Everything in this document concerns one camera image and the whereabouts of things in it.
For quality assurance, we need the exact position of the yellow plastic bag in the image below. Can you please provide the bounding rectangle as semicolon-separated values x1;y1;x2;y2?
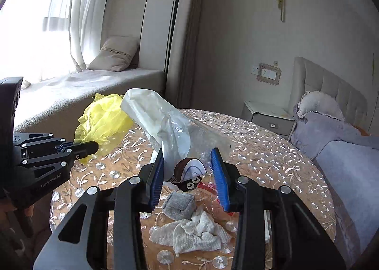
74;93;134;164

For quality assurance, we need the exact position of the grey sock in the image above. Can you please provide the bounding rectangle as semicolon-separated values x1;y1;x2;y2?
162;191;196;221

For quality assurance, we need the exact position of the brown cartoon snack wrapper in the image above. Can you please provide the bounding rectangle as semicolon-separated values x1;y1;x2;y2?
168;158;206;192

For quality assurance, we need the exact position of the white tissue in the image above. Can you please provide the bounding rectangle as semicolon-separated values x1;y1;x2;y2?
149;205;232;257

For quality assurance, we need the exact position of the clear plastic bag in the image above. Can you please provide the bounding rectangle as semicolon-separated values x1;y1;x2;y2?
121;88;235;181

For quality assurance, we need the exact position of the red snack wrapper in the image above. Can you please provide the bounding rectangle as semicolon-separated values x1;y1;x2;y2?
197;182;235;221

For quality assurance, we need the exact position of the beige window seat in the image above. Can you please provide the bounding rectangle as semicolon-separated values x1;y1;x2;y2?
14;68;165;141

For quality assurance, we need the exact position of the lavender bedspread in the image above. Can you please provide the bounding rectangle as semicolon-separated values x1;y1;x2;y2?
291;111;378;260

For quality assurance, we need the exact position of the beige cushion on window seat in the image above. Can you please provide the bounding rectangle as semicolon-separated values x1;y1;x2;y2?
87;36;140;72

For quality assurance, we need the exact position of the white sheer curtain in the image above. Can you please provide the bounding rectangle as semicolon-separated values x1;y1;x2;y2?
42;0;107;72

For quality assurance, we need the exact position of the white bedside table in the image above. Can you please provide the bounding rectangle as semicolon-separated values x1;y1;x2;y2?
241;101;296;141

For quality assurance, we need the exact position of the white ruffled pillow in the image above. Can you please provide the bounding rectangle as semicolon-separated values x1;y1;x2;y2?
295;91;346;122

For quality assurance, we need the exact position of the beige tufted headboard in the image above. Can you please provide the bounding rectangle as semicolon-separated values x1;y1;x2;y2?
287;57;368;130

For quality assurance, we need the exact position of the framed wall switch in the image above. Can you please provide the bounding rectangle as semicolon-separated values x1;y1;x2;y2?
252;63;281;86

